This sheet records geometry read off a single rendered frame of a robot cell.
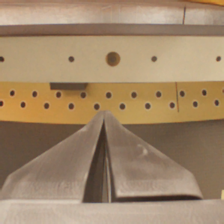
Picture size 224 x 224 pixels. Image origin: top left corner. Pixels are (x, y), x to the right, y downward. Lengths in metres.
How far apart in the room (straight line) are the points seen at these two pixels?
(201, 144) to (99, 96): 0.15
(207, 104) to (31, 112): 0.23
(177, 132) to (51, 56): 0.18
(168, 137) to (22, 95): 0.20
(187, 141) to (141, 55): 0.13
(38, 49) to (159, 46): 0.12
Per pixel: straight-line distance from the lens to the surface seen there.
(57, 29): 0.27
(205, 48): 0.24
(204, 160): 0.30
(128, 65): 0.21
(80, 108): 0.26
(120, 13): 0.25
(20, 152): 0.29
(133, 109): 0.26
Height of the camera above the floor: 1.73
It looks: 24 degrees down
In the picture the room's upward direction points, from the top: straight up
